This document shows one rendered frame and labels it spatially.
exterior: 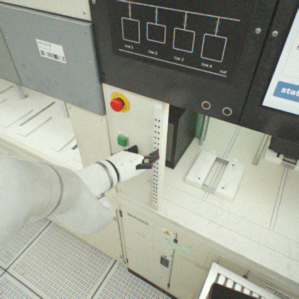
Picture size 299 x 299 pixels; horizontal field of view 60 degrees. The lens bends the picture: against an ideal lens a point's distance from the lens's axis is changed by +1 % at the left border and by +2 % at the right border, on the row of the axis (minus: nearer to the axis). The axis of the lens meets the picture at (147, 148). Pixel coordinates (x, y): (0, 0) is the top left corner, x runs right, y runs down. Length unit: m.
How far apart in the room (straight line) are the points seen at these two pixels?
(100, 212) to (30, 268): 1.53
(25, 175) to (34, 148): 1.13
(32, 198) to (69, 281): 1.63
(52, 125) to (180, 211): 0.89
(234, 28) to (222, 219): 0.75
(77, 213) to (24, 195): 0.24
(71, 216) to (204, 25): 0.45
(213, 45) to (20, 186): 0.43
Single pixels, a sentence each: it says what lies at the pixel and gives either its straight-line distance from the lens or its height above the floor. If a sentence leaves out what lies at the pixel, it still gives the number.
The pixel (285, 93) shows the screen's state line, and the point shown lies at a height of 1.51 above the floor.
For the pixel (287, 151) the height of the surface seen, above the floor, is 0.96.
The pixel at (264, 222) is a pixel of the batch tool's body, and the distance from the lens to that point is 1.14.
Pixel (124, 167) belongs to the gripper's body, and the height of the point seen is 1.26.
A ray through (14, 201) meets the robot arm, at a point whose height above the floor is 1.55.
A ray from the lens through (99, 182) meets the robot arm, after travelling 0.66.
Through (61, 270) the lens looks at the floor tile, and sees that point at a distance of 1.98.
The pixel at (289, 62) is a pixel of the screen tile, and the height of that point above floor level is 1.57.
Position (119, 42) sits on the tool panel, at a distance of 0.67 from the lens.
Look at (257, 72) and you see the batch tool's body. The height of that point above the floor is 1.53.
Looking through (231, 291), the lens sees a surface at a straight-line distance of 0.93.
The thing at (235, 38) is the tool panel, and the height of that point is 1.59.
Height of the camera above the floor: 1.78
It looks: 44 degrees down
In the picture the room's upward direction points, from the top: straight up
